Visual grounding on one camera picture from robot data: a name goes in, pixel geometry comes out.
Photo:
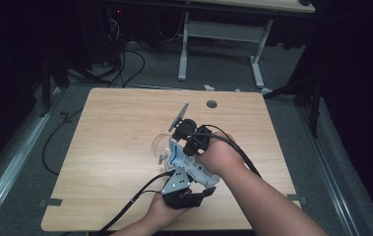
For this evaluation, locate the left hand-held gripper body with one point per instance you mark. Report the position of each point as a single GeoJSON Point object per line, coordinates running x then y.
{"type": "Point", "coordinates": [177, 185]}

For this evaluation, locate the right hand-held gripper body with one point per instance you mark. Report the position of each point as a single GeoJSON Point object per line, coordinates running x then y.
{"type": "Point", "coordinates": [189, 129]}

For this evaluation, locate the white and blue milk carton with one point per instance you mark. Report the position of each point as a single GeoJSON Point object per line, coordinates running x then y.
{"type": "Point", "coordinates": [190, 167]}

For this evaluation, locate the clear glass jar hinged lid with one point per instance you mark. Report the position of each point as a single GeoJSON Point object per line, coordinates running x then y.
{"type": "Point", "coordinates": [159, 147]}

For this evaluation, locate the person's right hand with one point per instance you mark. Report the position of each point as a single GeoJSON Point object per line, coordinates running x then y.
{"type": "Point", "coordinates": [221, 154]}

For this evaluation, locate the person's left hand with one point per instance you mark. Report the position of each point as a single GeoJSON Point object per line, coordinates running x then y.
{"type": "Point", "coordinates": [162, 213]}

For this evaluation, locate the small white floor scrap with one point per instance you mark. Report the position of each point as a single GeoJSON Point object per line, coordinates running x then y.
{"type": "Point", "coordinates": [208, 87]}

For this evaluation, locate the grey tape strip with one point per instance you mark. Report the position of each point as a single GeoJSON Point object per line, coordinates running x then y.
{"type": "Point", "coordinates": [51, 202]}
{"type": "Point", "coordinates": [298, 197]}

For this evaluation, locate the desk with white metal legs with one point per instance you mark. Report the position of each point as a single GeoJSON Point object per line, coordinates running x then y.
{"type": "Point", "coordinates": [226, 31]}

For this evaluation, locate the black metal stand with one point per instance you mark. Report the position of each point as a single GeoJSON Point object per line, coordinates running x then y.
{"type": "Point", "coordinates": [315, 108]}
{"type": "Point", "coordinates": [47, 85]}

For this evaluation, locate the black computer case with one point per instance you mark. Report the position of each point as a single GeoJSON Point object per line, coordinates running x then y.
{"type": "Point", "coordinates": [98, 36]}

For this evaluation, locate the metal floor rail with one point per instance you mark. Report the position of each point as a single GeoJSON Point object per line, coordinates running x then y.
{"type": "Point", "coordinates": [328, 177]}
{"type": "Point", "coordinates": [16, 164]}

